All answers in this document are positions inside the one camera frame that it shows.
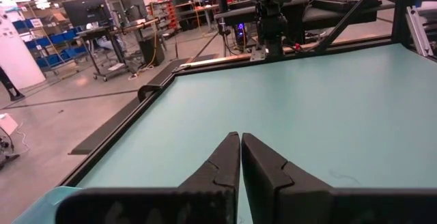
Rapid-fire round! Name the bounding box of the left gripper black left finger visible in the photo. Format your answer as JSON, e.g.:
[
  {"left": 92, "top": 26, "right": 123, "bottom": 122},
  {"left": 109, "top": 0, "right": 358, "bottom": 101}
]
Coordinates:
[{"left": 178, "top": 131, "right": 242, "bottom": 193}]

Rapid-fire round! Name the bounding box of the grey desk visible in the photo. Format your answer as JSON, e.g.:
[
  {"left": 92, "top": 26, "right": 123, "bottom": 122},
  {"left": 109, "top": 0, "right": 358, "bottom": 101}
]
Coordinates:
[{"left": 213, "top": 0, "right": 397, "bottom": 27}]

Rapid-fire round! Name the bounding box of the green table mat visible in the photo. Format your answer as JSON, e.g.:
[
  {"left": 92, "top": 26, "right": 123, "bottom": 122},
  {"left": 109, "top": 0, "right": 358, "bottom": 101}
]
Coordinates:
[{"left": 76, "top": 42, "right": 437, "bottom": 224}]

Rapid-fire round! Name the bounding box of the computer tower with blue light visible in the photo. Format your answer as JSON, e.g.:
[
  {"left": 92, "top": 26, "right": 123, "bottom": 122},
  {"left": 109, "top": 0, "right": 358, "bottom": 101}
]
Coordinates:
[{"left": 234, "top": 21, "right": 247, "bottom": 49}]

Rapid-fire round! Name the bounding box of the person's leg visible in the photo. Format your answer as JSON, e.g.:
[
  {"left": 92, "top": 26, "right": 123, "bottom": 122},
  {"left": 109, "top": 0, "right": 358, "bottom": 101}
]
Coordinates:
[{"left": 0, "top": 66, "right": 25, "bottom": 102}]

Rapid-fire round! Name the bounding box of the white round column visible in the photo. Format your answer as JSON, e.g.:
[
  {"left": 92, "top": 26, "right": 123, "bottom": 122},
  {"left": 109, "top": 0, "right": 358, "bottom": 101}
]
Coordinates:
[{"left": 0, "top": 5, "right": 47, "bottom": 90}]

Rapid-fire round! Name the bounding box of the black aluminium table frame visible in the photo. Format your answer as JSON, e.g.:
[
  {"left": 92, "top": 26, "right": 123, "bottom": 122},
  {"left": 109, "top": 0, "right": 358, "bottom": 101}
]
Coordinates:
[{"left": 56, "top": 0, "right": 437, "bottom": 188}]

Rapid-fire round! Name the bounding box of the silver aluminium extrusion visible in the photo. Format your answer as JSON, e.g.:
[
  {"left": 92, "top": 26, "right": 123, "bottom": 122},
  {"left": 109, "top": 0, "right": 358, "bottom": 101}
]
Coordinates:
[{"left": 405, "top": 5, "right": 435, "bottom": 58}]

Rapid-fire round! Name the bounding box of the black floor box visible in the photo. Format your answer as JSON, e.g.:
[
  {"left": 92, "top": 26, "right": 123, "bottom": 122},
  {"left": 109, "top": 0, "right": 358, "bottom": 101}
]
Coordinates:
[{"left": 139, "top": 36, "right": 165, "bottom": 67}]

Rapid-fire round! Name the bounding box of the shelf with blue bins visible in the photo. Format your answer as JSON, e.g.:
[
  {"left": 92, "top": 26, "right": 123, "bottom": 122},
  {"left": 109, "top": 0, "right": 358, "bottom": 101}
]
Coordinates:
[{"left": 12, "top": 17, "right": 89, "bottom": 73}]

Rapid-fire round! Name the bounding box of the rack with red bins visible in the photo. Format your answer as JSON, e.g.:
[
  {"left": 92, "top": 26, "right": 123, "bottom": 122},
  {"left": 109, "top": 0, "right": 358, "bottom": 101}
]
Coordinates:
[{"left": 150, "top": 0, "right": 178, "bottom": 30}]

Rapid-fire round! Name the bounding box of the black keyboard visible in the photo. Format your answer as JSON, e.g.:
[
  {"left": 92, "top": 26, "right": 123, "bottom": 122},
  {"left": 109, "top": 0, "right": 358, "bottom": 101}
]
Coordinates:
[{"left": 311, "top": 0, "right": 382, "bottom": 13}]

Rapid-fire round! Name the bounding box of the silver metal mounting bracket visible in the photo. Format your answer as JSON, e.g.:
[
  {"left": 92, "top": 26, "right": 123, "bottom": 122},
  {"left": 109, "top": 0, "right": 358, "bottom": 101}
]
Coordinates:
[{"left": 250, "top": 45, "right": 267, "bottom": 62}]

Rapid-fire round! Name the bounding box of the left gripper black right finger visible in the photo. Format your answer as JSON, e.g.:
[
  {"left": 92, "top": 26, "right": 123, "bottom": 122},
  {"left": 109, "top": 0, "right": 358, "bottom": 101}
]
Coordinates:
[{"left": 241, "top": 132, "right": 334, "bottom": 224}]

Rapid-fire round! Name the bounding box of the white paper sheet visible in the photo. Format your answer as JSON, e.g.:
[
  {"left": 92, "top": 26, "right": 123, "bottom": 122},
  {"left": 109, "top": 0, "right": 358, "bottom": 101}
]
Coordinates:
[{"left": 0, "top": 113, "right": 18, "bottom": 136}]

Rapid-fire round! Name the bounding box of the rolling metal cart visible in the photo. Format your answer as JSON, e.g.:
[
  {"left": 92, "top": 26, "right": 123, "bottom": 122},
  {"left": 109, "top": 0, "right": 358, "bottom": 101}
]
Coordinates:
[{"left": 76, "top": 18, "right": 161, "bottom": 82}]

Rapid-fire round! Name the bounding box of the black cable clamp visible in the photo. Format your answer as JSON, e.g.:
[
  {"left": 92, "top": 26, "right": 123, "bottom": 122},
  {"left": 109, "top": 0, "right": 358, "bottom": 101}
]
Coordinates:
[{"left": 137, "top": 83, "right": 163, "bottom": 102}]

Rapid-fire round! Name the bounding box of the black computer monitor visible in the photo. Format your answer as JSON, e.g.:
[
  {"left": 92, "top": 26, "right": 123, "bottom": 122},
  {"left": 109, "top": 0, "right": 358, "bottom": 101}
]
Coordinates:
[{"left": 62, "top": 0, "right": 112, "bottom": 28}]

